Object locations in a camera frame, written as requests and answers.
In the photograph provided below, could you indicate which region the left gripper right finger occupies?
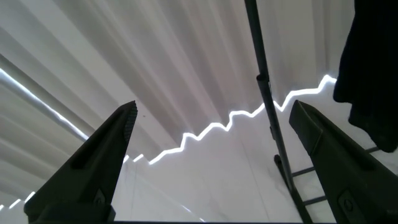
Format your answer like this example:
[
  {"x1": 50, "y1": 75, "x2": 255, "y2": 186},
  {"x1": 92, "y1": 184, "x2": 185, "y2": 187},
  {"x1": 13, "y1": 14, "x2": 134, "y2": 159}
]
[{"x1": 289, "y1": 99, "x2": 398, "y2": 224}]

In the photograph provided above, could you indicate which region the white curtain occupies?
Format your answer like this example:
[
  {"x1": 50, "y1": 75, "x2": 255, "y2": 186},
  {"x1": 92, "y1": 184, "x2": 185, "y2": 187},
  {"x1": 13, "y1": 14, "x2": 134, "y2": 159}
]
[{"x1": 0, "y1": 0, "x2": 355, "y2": 212}]

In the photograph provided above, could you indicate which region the black sleeveless top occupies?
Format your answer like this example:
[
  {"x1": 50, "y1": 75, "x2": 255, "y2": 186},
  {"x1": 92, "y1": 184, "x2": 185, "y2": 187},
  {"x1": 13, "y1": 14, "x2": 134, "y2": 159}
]
[{"x1": 332, "y1": 0, "x2": 398, "y2": 153}]

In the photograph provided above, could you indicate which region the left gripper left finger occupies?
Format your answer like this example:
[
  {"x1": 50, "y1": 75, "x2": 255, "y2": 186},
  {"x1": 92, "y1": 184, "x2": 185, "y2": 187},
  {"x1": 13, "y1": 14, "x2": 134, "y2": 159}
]
[{"x1": 24, "y1": 100, "x2": 139, "y2": 223}]

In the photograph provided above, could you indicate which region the black clothes rack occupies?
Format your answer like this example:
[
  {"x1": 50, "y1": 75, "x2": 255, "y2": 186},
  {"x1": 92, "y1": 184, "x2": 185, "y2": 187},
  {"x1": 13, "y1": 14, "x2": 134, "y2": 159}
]
[{"x1": 244, "y1": 0, "x2": 380, "y2": 223}]

